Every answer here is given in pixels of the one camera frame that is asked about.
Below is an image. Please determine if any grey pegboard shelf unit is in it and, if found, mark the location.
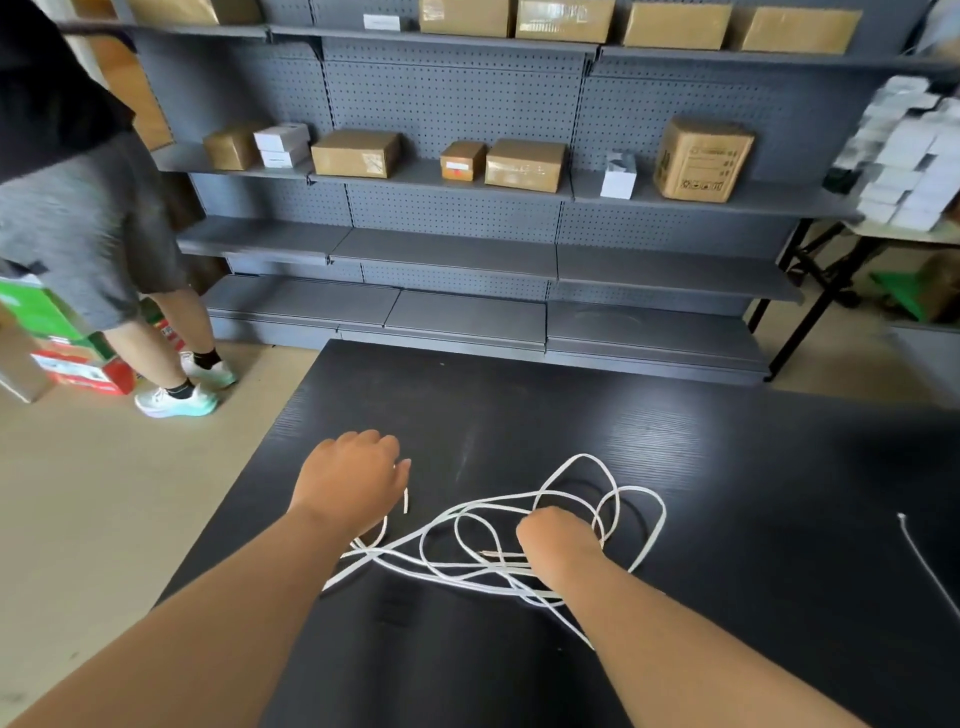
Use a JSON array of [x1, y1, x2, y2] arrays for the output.
[[60, 0, 960, 387]]

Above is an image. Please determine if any black folding table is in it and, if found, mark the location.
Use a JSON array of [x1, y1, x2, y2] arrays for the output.
[[746, 216, 960, 384]]

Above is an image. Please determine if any person's right hand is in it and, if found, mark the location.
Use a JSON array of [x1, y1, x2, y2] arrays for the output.
[[516, 507, 605, 594]]

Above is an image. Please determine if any green stool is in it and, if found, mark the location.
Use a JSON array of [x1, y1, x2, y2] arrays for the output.
[[870, 270, 933, 324]]

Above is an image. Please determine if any stack of white boxes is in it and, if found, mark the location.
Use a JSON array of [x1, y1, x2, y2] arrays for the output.
[[832, 73, 960, 234]]

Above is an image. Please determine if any person's left hand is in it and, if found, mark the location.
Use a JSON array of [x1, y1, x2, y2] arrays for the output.
[[288, 429, 412, 543]]

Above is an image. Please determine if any green carton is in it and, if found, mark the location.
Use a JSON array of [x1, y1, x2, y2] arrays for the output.
[[0, 273, 114, 361]]

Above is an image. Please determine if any wooden door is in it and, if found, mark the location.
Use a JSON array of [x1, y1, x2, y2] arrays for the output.
[[71, 0, 175, 153]]

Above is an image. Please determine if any tall printed cardboard box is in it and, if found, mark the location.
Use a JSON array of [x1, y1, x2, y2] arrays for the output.
[[653, 117, 756, 204]]

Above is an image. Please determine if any person's right forearm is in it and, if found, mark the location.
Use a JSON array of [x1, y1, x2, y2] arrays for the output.
[[551, 551, 871, 728]]

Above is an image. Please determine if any small orange label cardboard box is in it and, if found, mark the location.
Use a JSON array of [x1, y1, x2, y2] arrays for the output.
[[440, 140, 489, 183]]

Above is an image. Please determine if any red and white carton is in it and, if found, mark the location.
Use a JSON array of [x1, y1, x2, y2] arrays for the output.
[[31, 351, 138, 397]]

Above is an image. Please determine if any flat cardboard box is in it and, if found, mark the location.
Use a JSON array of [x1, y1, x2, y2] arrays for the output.
[[310, 129, 403, 180], [484, 138, 567, 195]]

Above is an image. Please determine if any white rope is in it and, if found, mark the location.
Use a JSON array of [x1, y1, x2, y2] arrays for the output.
[[322, 453, 667, 650]]

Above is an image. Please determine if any small brown cardboard box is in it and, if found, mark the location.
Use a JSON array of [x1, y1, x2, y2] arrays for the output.
[[203, 123, 261, 172]]

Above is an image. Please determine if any plain brown carton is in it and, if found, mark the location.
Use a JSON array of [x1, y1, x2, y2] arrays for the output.
[[0, 307, 55, 405]]

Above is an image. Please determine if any thin white cord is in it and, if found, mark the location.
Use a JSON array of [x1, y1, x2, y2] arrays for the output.
[[897, 513, 960, 601]]

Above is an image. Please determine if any tall white box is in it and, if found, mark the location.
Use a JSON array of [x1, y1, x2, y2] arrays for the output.
[[600, 151, 638, 201]]

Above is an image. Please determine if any person's left forearm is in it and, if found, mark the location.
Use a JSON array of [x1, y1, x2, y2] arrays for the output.
[[7, 504, 354, 728]]

